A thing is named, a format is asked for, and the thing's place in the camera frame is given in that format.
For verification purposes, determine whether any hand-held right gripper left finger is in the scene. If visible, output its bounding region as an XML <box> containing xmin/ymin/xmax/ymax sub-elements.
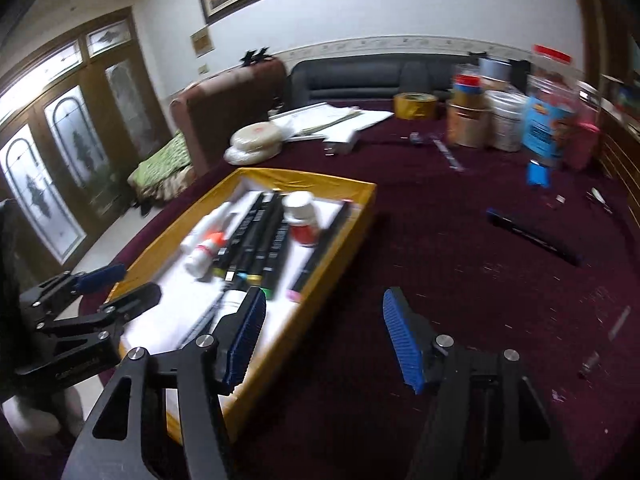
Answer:
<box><xmin>60</xmin><ymin>286</ymin><xmax>268</xmax><ymax>480</ymax></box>

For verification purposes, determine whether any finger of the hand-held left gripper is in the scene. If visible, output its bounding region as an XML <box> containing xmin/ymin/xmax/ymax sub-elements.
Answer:
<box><xmin>37</xmin><ymin>281</ymin><xmax>163</xmax><ymax>346</ymax></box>
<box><xmin>19</xmin><ymin>264</ymin><xmax>127</xmax><ymax>321</ymax></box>

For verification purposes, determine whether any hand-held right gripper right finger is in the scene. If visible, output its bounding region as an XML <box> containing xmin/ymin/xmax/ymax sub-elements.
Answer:
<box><xmin>382</xmin><ymin>286</ymin><xmax>576</xmax><ymax>480</ymax></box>

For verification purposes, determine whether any green-capped black marker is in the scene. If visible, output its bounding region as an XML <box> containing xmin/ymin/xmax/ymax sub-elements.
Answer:
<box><xmin>257</xmin><ymin>195</ymin><xmax>288</xmax><ymax>301</ymax></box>

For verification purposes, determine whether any yellow-edged cardboard tray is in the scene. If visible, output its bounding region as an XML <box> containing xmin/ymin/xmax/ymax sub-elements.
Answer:
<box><xmin>102</xmin><ymin>167</ymin><xmax>377</xmax><ymax>446</ymax></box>

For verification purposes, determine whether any white cylinder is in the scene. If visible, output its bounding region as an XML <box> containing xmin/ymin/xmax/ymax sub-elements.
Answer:
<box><xmin>207</xmin><ymin>287</ymin><xmax>251</xmax><ymax>336</ymax></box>

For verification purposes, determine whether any orange-capped white glue bottle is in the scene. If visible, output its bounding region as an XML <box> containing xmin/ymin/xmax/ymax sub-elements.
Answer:
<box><xmin>184</xmin><ymin>231</ymin><xmax>227</xmax><ymax>281</ymax></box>

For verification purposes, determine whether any teal-capped black marker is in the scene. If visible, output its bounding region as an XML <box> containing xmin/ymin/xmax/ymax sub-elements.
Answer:
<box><xmin>236</xmin><ymin>195</ymin><xmax>281</xmax><ymax>283</ymax></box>

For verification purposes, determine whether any pink-capped black marker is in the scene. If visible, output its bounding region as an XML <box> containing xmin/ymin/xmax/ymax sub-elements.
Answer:
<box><xmin>286</xmin><ymin>199</ymin><xmax>355</xmax><ymax>303</ymax></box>

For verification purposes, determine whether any white tube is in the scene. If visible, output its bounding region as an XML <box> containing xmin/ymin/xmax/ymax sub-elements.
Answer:
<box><xmin>179</xmin><ymin>201</ymin><xmax>236</xmax><ymax>256</ymax></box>

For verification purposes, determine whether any green patterned cushion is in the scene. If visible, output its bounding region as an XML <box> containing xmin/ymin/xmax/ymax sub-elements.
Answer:
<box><xmin>127</xmin><ymin>132</ymin><xmax>196</xmax><ymax>201</ymax></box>

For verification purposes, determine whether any white bottle red label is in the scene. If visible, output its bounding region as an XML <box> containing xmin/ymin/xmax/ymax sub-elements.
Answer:
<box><xmin>282</xmin><ymin>191</ymin><xmax>321</xmax><ymax>248</ymax></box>

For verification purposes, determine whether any wooden glass door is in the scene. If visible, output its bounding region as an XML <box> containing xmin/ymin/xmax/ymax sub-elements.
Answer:
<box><xmin>0</xmin><ymin>7</ymin><xmax>173</xmax><ymax>266</ymax></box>

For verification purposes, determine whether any blue-capped black marker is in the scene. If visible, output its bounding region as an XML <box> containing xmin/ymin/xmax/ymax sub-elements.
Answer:
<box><xmin>486</xmin><ymin>207</ymin><xmax>585</xmax><ymax>267</ymax></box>

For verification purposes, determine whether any staple strip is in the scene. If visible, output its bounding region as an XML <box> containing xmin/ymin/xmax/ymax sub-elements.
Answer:
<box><xmin>431</xmin><ymin>137</ymin><xmax>466</xmax><ymax>172</ymax></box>

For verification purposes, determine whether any white power adapter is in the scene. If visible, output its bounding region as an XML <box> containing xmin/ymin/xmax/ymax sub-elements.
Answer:
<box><xmin>322</xmin><ymin>132</ymin><xmax>362</xmax><ymax>158</ymax></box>

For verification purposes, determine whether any brown armchair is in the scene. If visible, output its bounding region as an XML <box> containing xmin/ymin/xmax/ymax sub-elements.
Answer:
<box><xmin>170</xmin><ymin>57</ymin><xmax>291</xmax><ymax>178</ymax></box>

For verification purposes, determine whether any brown paper tub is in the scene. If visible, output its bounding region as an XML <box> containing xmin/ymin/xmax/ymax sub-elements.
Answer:
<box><xmin>445</xmin><ymin>95</ymin><xmax>493</xmax><ymax>150</ymax></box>

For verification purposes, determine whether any stack of white papers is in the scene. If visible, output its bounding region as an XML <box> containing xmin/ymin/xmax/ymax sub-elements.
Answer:
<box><xmin>270</xmin><ymin>102</ymin><xmax>396</xmax><ymax>143</ymax></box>

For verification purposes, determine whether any yellow tape roll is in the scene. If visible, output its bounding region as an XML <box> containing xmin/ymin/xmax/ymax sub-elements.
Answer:
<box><xmin>392</xmin><ymin>92</ymin><xmax>438</xmax><ymax>121</ymax></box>

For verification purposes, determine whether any white plastic tub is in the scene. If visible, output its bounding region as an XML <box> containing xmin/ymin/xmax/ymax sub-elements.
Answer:
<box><xmin>487</xmin><ymin>91</ymin><xmax>533</xmax><ymax>153</ymax></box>

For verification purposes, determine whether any nail clipper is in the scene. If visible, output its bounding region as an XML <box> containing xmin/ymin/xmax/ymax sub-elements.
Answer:
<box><xmin>589</xmin><ymin>187</ymin><xmax>615</xmax><ymax>215</ymax></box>

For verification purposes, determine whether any red and blue cup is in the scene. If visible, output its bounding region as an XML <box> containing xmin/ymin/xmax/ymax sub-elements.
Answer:
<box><xmin>452</xmin><ymin>74</ymin><xmax>485</xmax><ymax>106</ymax></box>

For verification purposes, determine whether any clear jar blue label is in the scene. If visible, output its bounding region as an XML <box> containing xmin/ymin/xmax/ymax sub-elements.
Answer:
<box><xmin>522</xmin><ymin>45</ymin><xmax>583</xmax><ymax>168</ymax></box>

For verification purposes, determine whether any black leather sofa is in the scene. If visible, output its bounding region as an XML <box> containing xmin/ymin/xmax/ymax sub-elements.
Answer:
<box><xmin>290</xmin><ymin>57</ymin><xmax>481</xmax><ymax>108</ymax></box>

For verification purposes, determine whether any pink cup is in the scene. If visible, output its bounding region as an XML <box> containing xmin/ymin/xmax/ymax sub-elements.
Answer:
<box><xmin>565</xmin><ymin>120</ymin><xmax>601</xmax><ymax>171</ymax></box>

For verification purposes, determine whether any black spiky ornament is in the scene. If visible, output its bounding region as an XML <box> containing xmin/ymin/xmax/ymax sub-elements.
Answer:
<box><xmin>240</xmin><ymin>47</ymin><xmax>273</xmax><ymax>66</ymax></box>

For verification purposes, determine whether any silver foil container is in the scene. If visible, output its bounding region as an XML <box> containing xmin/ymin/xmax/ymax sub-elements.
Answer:
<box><xmin>477</xmin><ymin>56</ymin><xmax>512</xmax><ymax>93</ymax></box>

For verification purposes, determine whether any small wall plaque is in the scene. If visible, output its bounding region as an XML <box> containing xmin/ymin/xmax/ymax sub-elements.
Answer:
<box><xmin>190</xmin><ymin>25</ymin><xmax>216</xmax><ymax>58</ymax></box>

